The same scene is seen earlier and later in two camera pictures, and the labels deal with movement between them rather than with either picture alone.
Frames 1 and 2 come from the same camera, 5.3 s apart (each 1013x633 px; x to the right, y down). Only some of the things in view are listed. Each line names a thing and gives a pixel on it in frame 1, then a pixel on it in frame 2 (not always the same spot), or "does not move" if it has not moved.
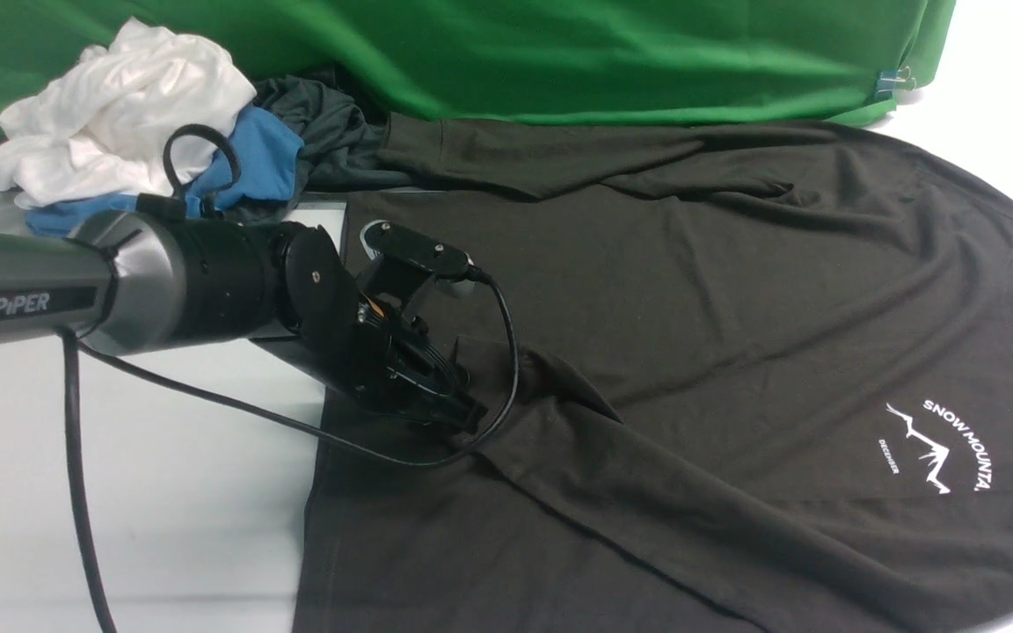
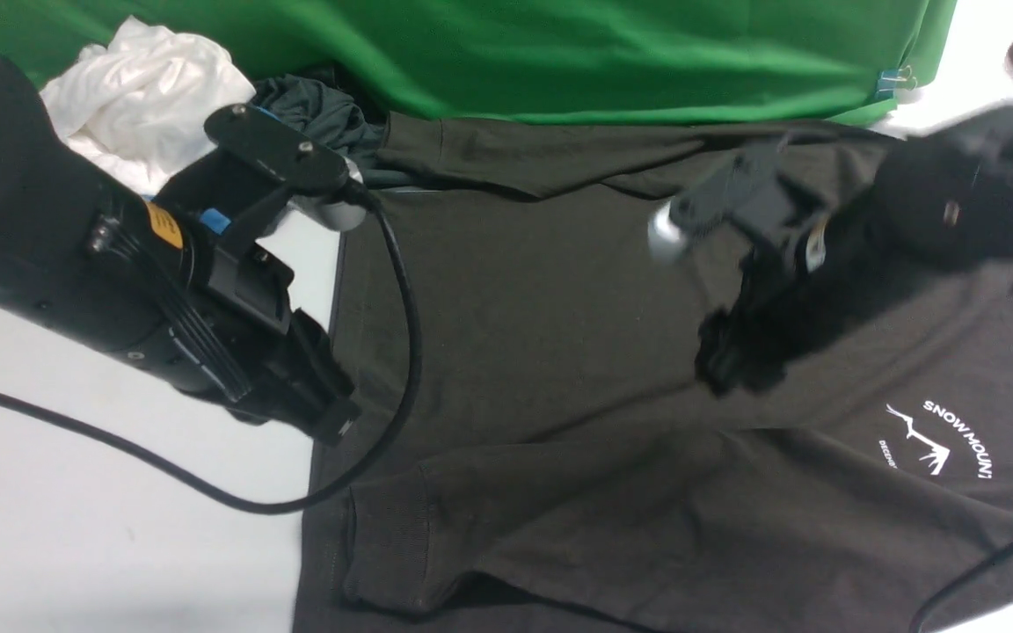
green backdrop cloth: x=648 y=61 does not move
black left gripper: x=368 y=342 → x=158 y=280
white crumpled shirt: x=137 y=115 does not move
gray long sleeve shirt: x=803 y=378 does not move
